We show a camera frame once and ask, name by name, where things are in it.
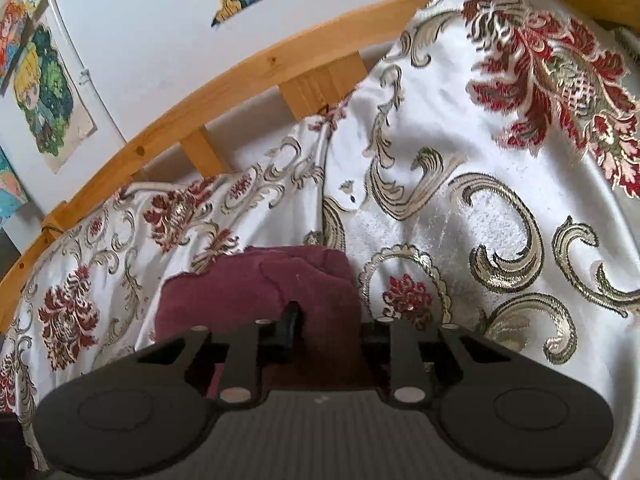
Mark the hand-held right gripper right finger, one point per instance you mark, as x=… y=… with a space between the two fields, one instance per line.
x=402 y=355

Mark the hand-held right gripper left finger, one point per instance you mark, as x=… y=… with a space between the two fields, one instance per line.
x=291 y=327

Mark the wooden bed frame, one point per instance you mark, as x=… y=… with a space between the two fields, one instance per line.
x=240 y=75

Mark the maroon small garment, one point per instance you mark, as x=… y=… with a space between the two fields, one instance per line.
x=260 y=285

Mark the white wall pipe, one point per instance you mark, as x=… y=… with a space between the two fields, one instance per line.
x=92 y=85

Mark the orange-haired cartoon wall poster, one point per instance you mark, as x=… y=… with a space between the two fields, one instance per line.
x=11 y=35

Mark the white floral embroidered bedspread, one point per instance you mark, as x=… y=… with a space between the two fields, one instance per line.
x=450 y=185

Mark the green cartoon wall poster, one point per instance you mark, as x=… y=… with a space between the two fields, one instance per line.
x=47 y=95

